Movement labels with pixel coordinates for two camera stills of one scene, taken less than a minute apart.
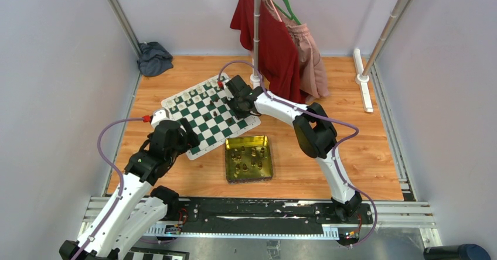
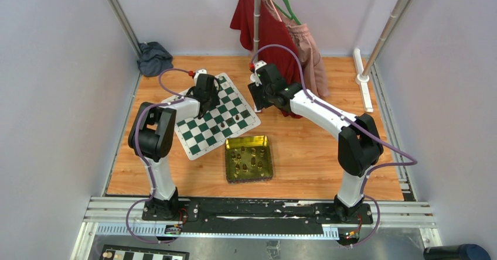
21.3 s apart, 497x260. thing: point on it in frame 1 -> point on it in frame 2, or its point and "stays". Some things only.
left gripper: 190,139 -> 214,100
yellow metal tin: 248,159 stays
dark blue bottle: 463,252 stays
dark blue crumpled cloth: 155,59 stays
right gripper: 239,115 -> 259,102
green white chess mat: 208,108 stays
